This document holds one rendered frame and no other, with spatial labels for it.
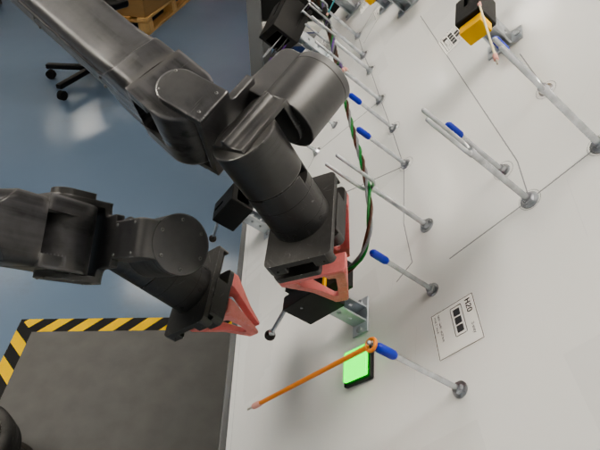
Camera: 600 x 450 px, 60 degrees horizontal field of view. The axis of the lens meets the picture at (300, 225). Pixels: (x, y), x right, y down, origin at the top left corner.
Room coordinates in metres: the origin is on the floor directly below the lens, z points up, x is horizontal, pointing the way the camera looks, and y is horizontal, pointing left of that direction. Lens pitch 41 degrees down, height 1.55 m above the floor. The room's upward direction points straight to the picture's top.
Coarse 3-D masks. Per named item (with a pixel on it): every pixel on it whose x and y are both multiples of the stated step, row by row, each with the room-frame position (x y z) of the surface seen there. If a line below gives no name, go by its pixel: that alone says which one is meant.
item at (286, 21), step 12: (288, 0) 1.12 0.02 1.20; (276, 12) 1.11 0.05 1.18; (288, 12) 1.10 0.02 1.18; (300, 12) 1.12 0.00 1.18; (276, 24) 1.07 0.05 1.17; (288, 24) 1.08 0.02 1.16; (300, 24) 1.10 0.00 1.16; (264, 36) 1.09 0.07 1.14; (276, 36) 1.12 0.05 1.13; (288, 36) 1.07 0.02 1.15; (300, 36) 1.08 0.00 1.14; (312, 48) 1.13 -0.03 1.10
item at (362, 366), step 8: (352, 360) 0.33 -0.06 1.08; (360, 360) 0.32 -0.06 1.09; (368, 360) 0.32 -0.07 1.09; (344, 368) 0.32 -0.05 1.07; (352, 368) 0.32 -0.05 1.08; (360, 368) 0.31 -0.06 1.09; (368, 368) 0.31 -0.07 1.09; (344, 376) 0.31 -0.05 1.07; (352, 376) 0.31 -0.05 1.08; (360, 376) 0.30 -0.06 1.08; (368, 376) 0.30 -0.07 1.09; (344, 384) 0.31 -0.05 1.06; (352, 384) 0.30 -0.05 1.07
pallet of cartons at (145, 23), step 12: (132, 0) 4.19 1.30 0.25; (144, 0) 4.19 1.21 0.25; (156, 0) 4.37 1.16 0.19; (168, 0) 4.56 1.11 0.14; (180, 0) 4.94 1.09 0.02; (120, 12) 4.22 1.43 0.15; (132, 12) 4.19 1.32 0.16; (144, 12) 4.17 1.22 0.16; (156, 12) 4.32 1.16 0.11; (168, 12) 4.60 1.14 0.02; (144, 24) 4.15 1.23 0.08; (156, 24) 4.32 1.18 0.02
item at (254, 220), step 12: (228, 192) 0.72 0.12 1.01; (240, 192) 0.73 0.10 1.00; (216, 204) 0.72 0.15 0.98; (228, 204) 0.69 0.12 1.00; (240, 204) 0.69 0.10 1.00; (216, 216) 0.69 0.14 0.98; (228, 216) 0.69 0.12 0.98; (240, 216) 0.69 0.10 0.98; (252, 216) 0.70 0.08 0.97; (216, 228) 0.71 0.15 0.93; (228, 228) 0.69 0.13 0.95; (264, 228) 0.70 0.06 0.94
